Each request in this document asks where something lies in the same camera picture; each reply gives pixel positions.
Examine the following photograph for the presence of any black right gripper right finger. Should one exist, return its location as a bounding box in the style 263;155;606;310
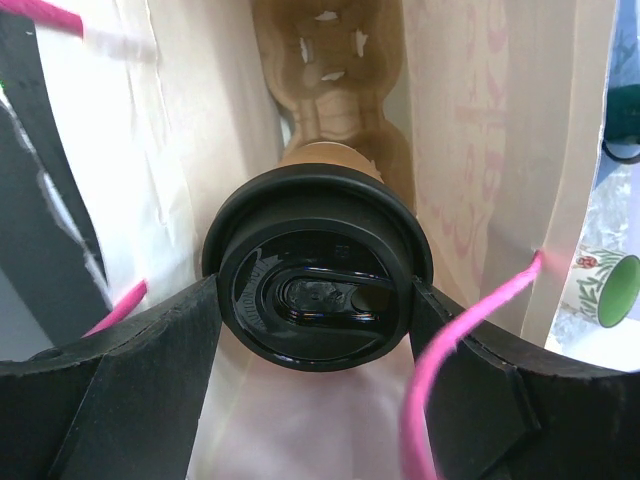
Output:
409;274;640;480

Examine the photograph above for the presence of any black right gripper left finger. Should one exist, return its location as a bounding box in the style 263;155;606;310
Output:
1;277;221;479

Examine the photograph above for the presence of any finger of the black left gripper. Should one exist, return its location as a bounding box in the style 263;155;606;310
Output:
1;14;108;345

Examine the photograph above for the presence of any kraft paper takeout bag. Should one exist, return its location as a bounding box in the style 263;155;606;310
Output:
26;1;614;479

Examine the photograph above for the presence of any black coffee cup lid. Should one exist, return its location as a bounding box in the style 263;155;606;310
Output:
201;164;434;372

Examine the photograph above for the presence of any brown paper coffee cup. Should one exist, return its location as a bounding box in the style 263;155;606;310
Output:
277;141;383;183

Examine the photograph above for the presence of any brown pulp cup carrier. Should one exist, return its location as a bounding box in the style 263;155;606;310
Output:
252;1;415;209

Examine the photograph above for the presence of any white green floral mug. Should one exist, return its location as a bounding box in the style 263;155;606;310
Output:
561;244;639;328

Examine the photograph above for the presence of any blue letter placemat cloth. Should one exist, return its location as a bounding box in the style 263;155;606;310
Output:
607;1;639;156

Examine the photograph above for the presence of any dark green mug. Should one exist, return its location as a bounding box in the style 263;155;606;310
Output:
602;84;639;165

